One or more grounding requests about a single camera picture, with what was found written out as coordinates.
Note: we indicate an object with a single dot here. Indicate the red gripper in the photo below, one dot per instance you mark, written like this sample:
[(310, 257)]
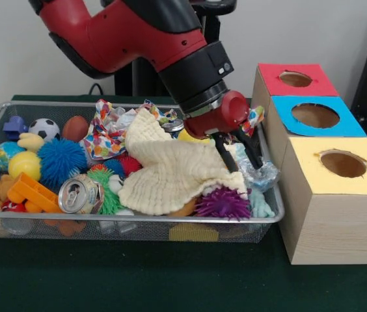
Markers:
[(232, 109)]

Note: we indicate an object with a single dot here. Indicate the crushed bottle with blue label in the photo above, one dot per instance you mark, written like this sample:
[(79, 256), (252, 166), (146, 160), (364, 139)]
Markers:
[(261, 177)]

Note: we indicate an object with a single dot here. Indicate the colourful polka dot cloth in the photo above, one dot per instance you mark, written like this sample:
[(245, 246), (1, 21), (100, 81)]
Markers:
[(255, 117)]

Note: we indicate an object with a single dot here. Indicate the light blue waffle cloth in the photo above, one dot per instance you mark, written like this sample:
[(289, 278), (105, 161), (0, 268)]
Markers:
[(261, 204)]

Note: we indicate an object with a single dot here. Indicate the cream waffle cloth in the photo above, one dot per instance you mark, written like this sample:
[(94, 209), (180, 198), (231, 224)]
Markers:
[(170, 175)]

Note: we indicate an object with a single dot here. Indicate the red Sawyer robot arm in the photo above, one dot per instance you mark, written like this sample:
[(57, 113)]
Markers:
[(121, 32)]

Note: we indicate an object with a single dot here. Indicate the wooden box with three holes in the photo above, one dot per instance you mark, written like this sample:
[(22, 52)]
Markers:
[(333, 227)]

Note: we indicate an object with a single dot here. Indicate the purple spiky rubber ball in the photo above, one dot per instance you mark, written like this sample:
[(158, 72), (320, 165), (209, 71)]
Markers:
[(222, 204)]

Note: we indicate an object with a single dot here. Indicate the colourful heart print cloth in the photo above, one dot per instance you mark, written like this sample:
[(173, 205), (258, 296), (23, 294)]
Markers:
[(105, 143)]

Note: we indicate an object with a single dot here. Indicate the green spiky rubber ball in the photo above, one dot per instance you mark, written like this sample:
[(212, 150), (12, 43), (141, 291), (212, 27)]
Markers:
[(110, 201)]

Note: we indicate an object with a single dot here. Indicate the crushed silver drink can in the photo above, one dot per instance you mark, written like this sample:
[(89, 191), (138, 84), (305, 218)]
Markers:
[(79, 195)]

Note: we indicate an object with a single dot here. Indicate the blue spiky rubber ball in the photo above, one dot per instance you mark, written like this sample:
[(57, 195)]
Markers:
[(63, 161)]

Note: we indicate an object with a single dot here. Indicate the long orange building brick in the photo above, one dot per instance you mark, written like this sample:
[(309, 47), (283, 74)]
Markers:
[(34, 193)]

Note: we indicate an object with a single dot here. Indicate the plain yellow ball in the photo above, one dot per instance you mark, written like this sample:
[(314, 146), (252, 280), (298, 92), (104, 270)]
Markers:
[(24, 165)]

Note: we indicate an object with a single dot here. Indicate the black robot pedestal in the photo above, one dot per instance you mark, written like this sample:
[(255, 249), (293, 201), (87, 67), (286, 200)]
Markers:
[(138, 81)]

